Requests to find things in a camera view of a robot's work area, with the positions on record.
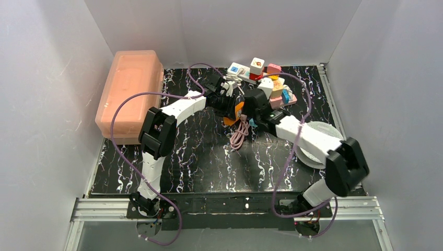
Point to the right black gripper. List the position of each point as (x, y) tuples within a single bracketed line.
[(252, 102)]

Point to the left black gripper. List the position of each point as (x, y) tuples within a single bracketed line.
[(228, 109)]

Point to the orange socket cube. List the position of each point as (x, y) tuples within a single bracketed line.
[(235, 116)]

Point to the teal white charger plug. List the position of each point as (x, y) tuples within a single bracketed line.
[(252, 123)]

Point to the pink translucent storage box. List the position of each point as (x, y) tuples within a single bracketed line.
[(133, 85)]

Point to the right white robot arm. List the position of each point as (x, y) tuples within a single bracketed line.
[(343, 160)]

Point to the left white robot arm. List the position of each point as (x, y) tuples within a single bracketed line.
[(159, 130)]

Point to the tan yellow charger plug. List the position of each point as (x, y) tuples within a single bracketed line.
[(277, 90)]

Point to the white red charger plug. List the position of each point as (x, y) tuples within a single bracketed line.
[(256, 68)]

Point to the pink charger plug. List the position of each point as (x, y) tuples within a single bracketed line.
[(273, 69)]

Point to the white power strip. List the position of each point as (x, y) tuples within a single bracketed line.
[(238, 73)]

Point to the white filament spool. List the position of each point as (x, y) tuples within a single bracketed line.
[(316, 139)]

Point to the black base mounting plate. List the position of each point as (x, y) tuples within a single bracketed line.
[(238, 210)]

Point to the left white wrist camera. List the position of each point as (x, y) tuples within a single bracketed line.
[(227, 88)]

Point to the blue plug with white cable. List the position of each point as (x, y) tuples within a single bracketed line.
[(287, 95)]

